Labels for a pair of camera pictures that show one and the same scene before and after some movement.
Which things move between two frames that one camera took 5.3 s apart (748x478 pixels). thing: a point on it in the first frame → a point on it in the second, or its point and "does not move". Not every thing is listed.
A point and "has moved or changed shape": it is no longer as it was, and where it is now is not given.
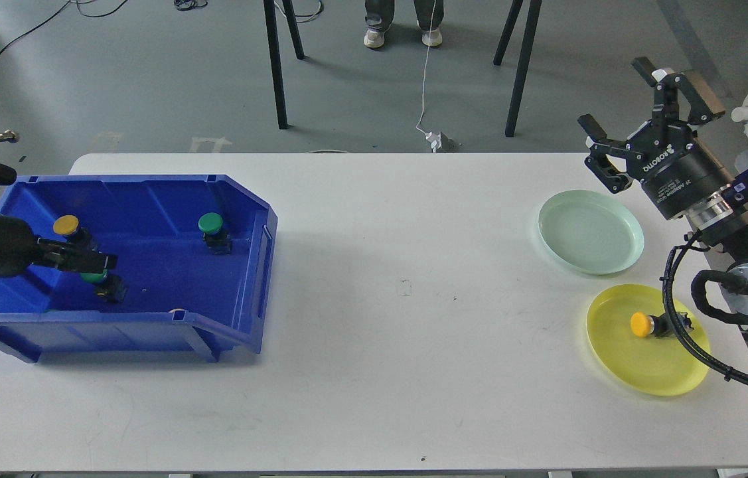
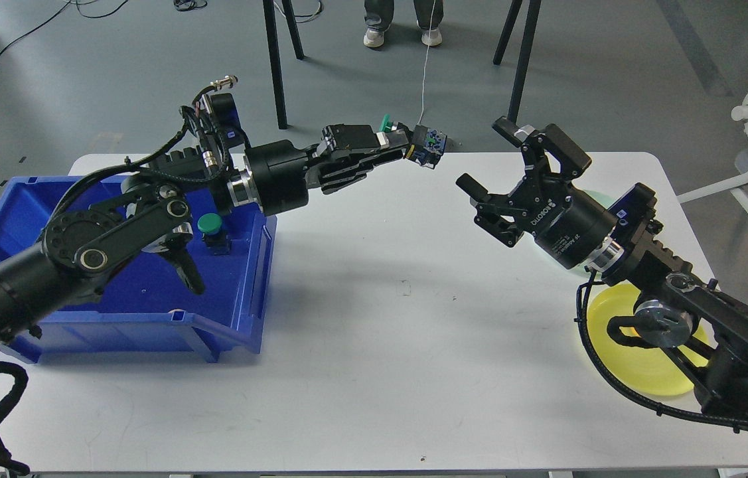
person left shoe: x=374 y=37 does not move
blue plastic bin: x=180 y=297 does not move
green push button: x=218 y=240 does not move
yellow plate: x=651 y=366 does not move
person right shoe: x=435 y=36 does not move
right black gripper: x=676 y=170 → x=570 y=224
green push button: x=93 y=278 has moved or changed shape
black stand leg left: x=275 y=48 does not move
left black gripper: x=13 y=247 → x=282 y=174
